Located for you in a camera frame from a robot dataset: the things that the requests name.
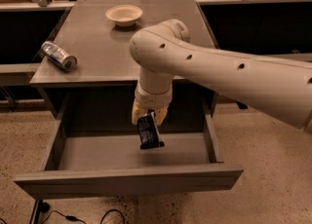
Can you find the grey drawer cabinet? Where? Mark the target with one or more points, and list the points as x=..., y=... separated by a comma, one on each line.
x=96, y=98

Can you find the black power adapter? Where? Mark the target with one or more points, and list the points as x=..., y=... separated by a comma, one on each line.
x=39, y=207

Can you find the silver blue drink can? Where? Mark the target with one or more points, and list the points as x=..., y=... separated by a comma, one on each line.
x=58, y=56

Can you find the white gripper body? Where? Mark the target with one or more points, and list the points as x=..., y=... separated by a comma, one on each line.
x=152, y=97

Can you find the white paper bowl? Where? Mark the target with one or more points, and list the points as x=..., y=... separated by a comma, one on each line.
x=124, y=15

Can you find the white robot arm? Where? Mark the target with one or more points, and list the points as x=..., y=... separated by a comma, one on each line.
x=280, y=88

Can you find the open grey top drawer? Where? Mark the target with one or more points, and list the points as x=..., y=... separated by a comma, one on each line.
x=83, y=162

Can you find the dark blue rxbar wrapper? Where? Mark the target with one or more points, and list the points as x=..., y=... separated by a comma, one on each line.
x=148, y=132

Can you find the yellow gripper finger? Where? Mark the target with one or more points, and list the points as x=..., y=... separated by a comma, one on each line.
x=160, y=115
x=138, y=111

